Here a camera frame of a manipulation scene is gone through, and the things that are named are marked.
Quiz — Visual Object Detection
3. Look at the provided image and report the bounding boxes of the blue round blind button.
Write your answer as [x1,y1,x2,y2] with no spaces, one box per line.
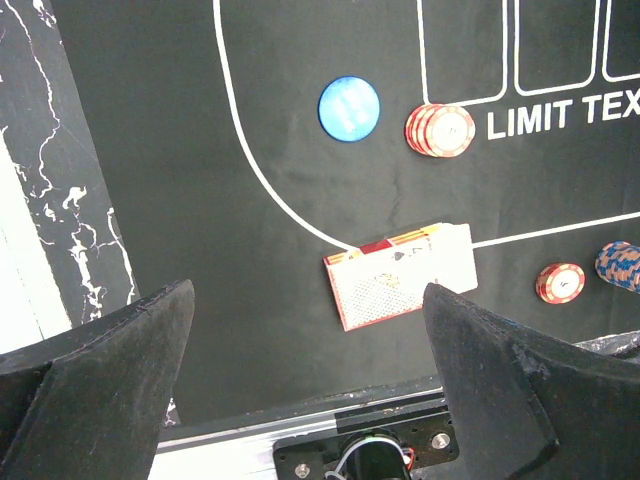
[317,76,381,143]

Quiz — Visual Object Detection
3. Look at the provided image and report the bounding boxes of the red chips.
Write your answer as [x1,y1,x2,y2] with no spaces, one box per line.
[404,104,476,158]

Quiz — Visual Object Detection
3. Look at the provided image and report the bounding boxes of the red playing card deck box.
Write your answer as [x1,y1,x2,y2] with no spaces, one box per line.
[323,223,478,332]

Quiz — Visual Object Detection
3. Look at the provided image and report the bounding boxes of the blue poker chip stack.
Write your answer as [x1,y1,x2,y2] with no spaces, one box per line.
[594,241,640,293]

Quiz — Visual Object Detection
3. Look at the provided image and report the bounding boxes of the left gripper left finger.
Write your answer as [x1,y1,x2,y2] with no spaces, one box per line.
[1,280,194,479]

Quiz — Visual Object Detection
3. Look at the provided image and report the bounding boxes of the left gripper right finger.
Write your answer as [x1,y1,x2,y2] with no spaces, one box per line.
[423,284,639,479]

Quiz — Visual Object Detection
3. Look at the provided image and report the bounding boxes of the red poker chip stack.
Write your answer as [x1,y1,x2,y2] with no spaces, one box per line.
[535,263,586,304]

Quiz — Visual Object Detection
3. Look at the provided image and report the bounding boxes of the black poker felt mat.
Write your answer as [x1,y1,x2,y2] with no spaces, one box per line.
[53,1,639,425]

